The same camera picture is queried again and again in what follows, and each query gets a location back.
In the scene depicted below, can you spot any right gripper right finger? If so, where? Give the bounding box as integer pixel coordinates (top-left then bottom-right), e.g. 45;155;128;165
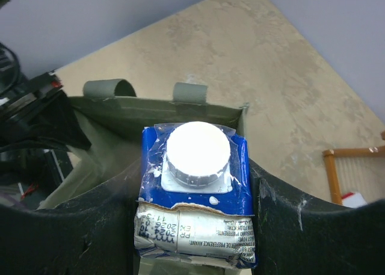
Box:
249;161;384;274

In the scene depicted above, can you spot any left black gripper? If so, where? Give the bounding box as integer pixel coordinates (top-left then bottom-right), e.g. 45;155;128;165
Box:
0;42;93;197

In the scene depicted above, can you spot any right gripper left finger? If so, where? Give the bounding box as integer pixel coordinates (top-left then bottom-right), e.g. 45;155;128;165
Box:
1;160;141;274

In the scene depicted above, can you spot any green canvas bag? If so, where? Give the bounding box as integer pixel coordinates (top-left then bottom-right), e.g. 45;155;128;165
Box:
40;79;248;209

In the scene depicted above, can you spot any blue juice carton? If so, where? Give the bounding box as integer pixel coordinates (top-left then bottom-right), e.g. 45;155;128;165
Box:
134;121;258;270

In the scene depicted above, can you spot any white red eraser box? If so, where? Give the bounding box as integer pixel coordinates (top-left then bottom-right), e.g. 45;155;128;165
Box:
342;192;368;208

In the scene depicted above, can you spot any orange wooden shelf rack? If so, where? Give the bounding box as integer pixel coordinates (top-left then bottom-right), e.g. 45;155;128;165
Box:
322;132;384;206

